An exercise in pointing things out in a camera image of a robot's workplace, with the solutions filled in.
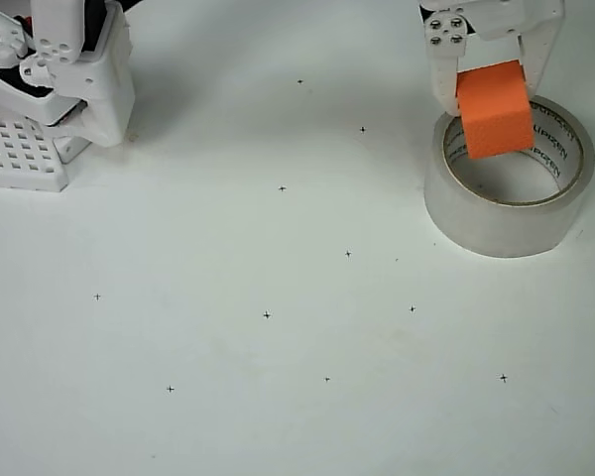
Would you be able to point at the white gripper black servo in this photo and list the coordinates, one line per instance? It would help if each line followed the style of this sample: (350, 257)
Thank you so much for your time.
(493, 25)

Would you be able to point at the orange cube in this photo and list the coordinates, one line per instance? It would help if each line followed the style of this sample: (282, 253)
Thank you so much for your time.
(496, 114)

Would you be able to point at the clear packing tape roll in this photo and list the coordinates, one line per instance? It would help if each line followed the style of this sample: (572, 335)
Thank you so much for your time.
(476, 218)

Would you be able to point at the white perforated base plate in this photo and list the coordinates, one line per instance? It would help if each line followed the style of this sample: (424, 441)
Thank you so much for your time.
(20, 158)

